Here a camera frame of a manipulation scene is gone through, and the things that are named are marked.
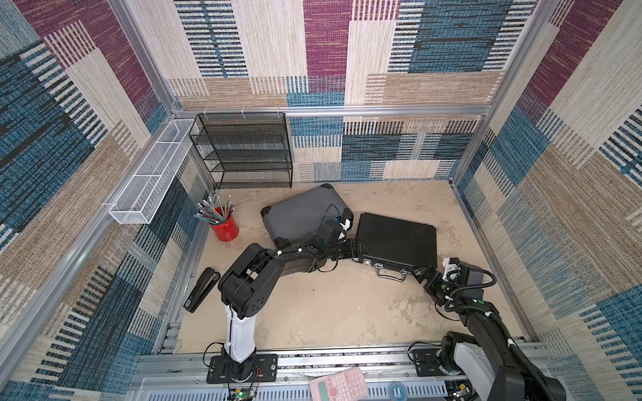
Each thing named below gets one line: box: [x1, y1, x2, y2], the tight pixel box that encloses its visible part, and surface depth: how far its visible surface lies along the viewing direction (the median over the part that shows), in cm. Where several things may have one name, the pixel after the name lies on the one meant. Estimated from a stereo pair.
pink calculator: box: [308, 367, 368, 401], surface depth 71 cm
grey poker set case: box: [260, 183, 355, 248], surface depth 99 cm
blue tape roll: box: [390, 384, 406, 401], surface depth 71 cm
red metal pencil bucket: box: [208, 206, 240, 242], surface depth 101 cm
